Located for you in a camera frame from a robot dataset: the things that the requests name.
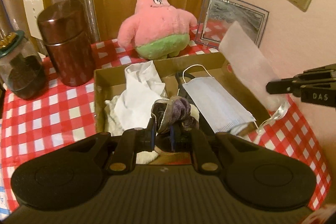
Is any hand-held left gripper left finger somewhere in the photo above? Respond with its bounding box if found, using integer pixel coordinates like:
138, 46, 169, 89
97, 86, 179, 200
69, 118, 157, 175

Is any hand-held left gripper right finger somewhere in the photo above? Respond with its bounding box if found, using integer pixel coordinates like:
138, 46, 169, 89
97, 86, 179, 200
169, 124, 260, 175

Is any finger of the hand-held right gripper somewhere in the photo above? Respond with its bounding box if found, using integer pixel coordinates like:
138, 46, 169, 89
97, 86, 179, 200
295, 63, 336, 81
266, 78, 306, 95

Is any white black sock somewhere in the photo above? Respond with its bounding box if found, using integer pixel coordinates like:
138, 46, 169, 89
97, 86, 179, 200
188, 105, 201, 122

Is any cream terry towel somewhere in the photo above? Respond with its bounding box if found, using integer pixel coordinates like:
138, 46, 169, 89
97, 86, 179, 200
104, 97, 125, 136

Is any clear plastic bag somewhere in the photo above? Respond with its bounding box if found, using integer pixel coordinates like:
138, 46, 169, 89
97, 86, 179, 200
218, 21, 289, 125

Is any blue face mask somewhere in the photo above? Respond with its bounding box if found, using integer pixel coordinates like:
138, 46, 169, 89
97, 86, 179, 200
181, 64, 263, 134

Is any cardboard box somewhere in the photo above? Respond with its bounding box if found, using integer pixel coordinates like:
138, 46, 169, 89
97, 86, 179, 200
94, 52, 272, 164

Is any red white checkered tablecloth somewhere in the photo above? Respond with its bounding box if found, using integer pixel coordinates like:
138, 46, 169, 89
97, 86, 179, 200
0, 23, 331, 211

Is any pink starfish plush toy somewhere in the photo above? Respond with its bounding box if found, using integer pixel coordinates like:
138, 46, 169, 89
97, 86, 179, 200
117, 0, 198, 60

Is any brown cylindrical canister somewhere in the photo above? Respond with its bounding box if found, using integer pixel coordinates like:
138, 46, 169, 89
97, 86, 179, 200
37, 0, 96, 87

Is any pink patterned clothing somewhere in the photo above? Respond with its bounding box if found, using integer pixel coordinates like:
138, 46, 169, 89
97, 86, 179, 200
302, 203, 336, 224

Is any glass jar dark lid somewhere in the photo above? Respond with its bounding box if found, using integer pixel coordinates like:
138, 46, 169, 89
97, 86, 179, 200
0, 30, 48, 100

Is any blue printed blanket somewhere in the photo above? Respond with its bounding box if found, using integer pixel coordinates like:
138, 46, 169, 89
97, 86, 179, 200
0, 169, 12, 214

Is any clear acrylic picture frame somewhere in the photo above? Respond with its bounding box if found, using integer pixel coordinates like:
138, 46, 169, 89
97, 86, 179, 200
196, 0, 269, 50

